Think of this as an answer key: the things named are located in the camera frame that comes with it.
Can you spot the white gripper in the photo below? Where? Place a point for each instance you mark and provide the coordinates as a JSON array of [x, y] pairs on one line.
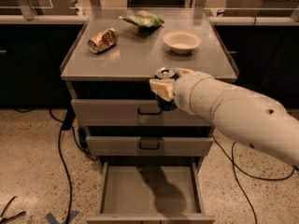
[[191, 90]]

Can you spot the blue pepsi can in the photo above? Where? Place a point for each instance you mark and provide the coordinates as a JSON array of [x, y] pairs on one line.
[[165, 73]]

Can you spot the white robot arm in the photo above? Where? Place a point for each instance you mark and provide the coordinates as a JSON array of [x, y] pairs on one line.
[[247, 117]]

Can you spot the crushed gold can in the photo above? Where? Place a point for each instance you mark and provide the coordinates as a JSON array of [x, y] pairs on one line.
[[103, 40]]

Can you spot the grey drawer cabinet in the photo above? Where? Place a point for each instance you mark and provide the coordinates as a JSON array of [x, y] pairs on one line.
[[124, 71]]

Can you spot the top drawer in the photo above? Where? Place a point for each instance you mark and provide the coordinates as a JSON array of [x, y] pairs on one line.
[[101, 112]]

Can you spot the middle drawer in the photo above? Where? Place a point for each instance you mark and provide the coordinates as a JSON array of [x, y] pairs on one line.
[[149, 146]]

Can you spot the open bottom drawer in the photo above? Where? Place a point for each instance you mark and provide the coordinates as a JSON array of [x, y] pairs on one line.
[[150, 194]]

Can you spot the white bowl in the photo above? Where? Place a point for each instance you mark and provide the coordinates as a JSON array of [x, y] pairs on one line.
[[182, 42]]

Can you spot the green chip bag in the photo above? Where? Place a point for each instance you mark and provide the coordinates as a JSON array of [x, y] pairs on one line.
[[144, 19]]

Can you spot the blue tape cross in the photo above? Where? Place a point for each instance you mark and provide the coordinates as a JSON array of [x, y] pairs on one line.
[[52, 219]]

